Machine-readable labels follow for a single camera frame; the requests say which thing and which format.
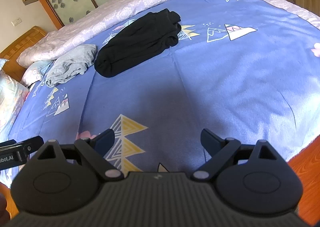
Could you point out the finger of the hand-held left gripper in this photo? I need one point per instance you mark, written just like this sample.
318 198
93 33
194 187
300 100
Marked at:
32 143

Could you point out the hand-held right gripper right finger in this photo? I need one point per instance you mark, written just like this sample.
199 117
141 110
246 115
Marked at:
210 142

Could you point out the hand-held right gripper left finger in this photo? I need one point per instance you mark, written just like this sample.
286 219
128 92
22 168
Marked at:
106 140

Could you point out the black pants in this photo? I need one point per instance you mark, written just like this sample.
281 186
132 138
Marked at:
135 44

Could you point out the floral pillow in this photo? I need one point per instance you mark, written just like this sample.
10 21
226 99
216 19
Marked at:
12 97

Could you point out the blue printed bed sheet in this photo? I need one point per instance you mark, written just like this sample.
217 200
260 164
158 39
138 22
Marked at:
225 79

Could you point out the grey crumpled cloth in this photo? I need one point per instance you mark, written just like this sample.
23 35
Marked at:
72 64

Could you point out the wooden headboard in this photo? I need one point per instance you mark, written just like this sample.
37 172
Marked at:
17 46

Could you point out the lavender floral quilt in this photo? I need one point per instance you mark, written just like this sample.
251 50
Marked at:
125 9

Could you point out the white wall switch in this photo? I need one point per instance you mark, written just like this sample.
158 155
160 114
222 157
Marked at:
16 21

